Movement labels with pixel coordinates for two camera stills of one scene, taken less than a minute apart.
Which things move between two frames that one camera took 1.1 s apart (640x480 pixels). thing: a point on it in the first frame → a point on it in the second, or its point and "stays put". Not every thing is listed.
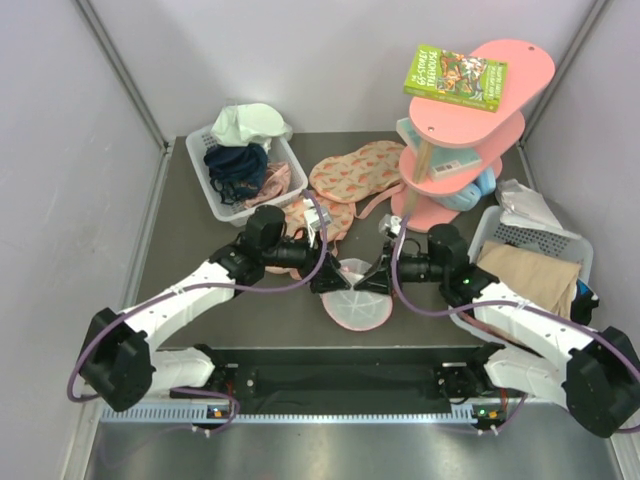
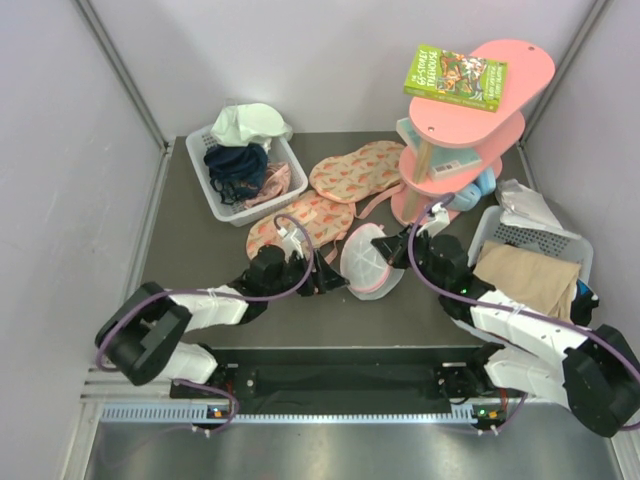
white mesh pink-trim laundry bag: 355,309 → 365,266
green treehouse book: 452,77 stays put
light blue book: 444,162 stays put
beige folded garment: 547,282 stays put
